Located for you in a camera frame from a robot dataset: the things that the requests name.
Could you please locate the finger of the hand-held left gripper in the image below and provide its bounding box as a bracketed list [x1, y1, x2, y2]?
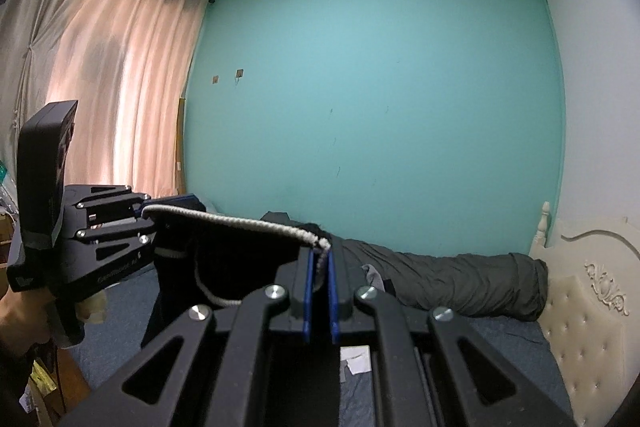
[75, 219, 156, 258]
[67, 184, 206, 225]

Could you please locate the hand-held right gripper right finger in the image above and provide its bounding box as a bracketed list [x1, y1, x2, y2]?
[325, 249, 576, 427]

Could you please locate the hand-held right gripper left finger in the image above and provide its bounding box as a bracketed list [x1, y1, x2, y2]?
[90, 247, 321, 427]

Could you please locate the black t-shirt white collar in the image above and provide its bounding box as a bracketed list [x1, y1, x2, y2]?
[142, 204, 346, 343]

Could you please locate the person's left hand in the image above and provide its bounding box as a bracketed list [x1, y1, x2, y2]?
[0, 292, 53, 353]

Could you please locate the grey jacket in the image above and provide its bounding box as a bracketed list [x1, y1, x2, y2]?
[362, 264, 396, 297]

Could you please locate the white t-shirt with grey trim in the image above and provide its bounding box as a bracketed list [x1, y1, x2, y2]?
[341, 346, 372, 383]

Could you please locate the dark grey rolled duvet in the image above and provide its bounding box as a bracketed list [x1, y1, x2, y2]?
[260, 211, 548, 322]

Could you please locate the pink curtain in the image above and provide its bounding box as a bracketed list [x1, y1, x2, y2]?
[0, 0, 208, 228]

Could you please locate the wooden cabinet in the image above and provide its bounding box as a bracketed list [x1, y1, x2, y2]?
[25, 347, 91, 427]

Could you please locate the blue bed sheet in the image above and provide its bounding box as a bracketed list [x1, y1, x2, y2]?
[75, 264, 573, 427]

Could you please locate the cream tufted headboard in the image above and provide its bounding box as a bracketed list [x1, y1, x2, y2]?
[530, 202, 640, 427]

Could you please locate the wooden window frame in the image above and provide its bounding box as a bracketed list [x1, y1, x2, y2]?
[177, 96, 189, 194]

